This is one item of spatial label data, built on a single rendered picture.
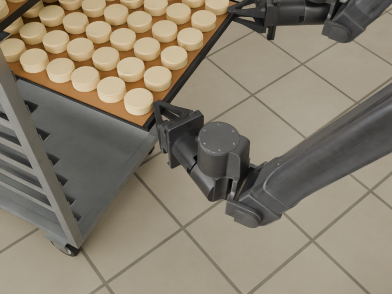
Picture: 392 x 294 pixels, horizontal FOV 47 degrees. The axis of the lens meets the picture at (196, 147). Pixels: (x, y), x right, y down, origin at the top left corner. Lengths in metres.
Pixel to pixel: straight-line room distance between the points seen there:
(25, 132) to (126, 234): 0.67
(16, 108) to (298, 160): 0.56
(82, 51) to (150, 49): 0.13
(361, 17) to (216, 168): 0.47
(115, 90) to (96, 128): 0.81
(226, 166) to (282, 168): 0.08
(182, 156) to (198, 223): 0.85
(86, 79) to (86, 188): 0.69
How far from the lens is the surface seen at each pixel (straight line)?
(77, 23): 0.96
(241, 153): 0.61
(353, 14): 0.96
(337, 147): 0.53
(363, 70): 2.13
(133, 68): 0.84
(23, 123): 0.96
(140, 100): 0.78
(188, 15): 0.96
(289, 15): 0.98
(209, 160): 0.62
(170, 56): 0.86
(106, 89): 0.81
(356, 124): 0.50
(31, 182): 1.28
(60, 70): 0.86
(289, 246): 1.53
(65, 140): 1.60
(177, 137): 0.71
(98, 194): 1.45
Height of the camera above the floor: 1.36
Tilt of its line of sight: 52 degrees down
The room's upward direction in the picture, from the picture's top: straight up
